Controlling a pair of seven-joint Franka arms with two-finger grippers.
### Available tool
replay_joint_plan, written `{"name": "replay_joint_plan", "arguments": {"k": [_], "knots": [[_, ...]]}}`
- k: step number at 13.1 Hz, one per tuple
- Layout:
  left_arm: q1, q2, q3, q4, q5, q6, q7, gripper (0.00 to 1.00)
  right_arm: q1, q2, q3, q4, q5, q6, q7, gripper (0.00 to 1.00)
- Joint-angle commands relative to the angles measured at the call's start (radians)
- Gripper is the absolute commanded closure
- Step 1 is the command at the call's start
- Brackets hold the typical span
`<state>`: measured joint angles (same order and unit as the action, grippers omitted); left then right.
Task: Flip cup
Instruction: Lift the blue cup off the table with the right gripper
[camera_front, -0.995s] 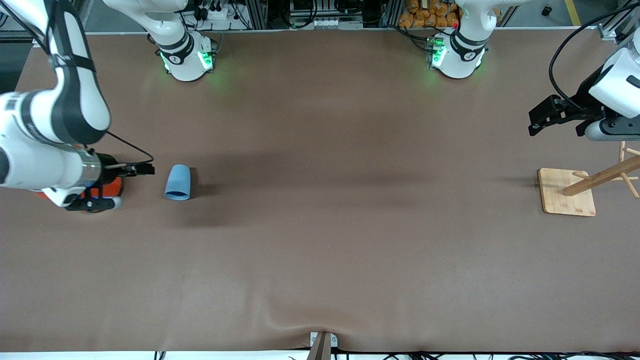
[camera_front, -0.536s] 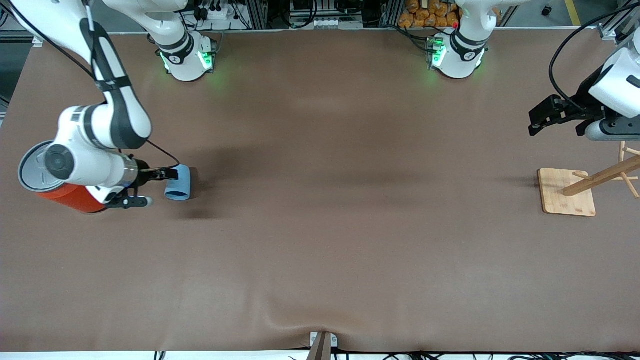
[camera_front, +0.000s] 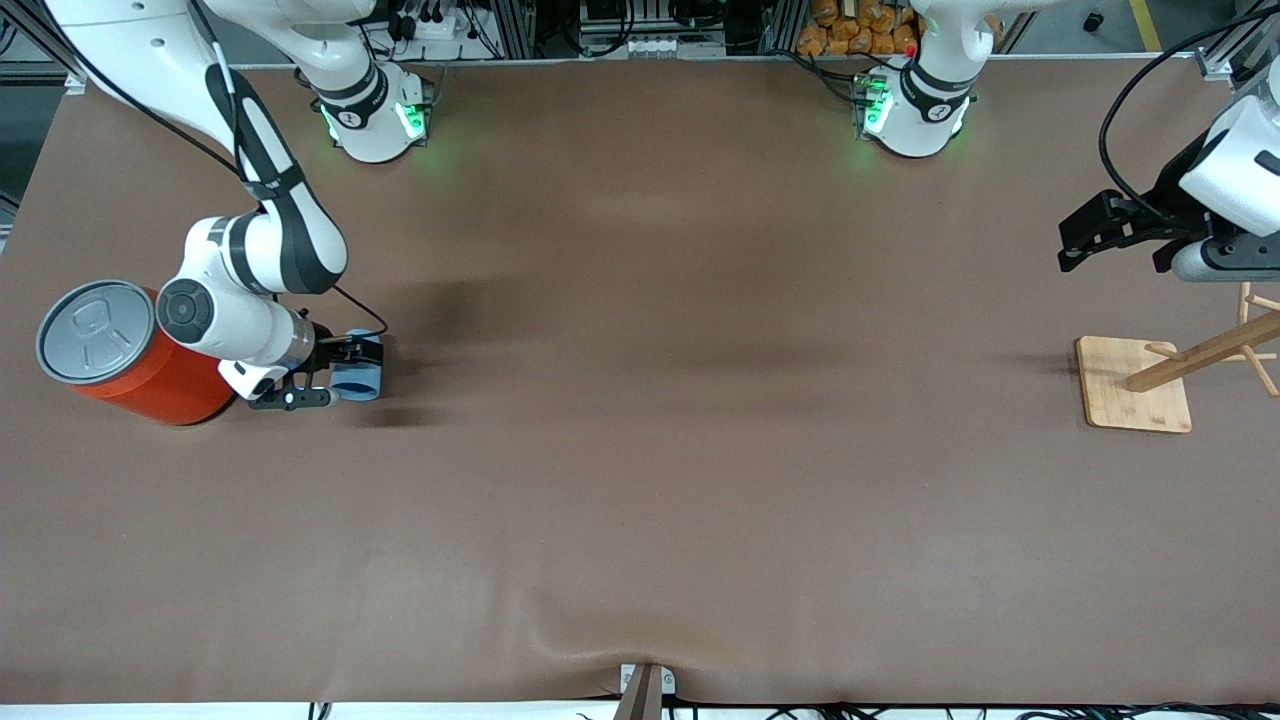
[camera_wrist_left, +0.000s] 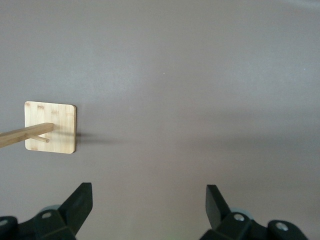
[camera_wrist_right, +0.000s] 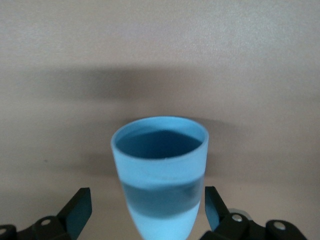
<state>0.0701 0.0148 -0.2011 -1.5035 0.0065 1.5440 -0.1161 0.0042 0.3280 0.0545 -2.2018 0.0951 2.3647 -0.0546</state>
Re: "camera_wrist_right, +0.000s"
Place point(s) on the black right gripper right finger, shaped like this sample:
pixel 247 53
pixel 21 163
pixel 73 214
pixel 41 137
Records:
pixel 215 212

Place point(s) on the light blue cup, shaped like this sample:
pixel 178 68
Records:
pixel 160 175

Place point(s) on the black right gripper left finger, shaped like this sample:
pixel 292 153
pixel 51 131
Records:
pixel 75 212

